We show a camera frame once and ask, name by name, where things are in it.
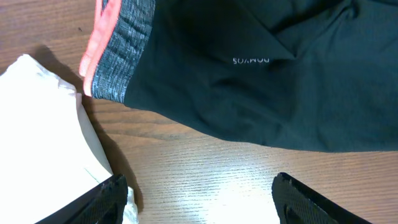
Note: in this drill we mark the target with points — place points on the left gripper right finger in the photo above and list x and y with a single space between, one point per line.
296 203

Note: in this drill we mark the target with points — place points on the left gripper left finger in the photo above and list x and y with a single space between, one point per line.
103 204

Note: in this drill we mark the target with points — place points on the black leggings with red waistband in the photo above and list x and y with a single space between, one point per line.
304 75

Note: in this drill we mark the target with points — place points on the folded white garment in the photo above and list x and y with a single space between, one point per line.
52 162

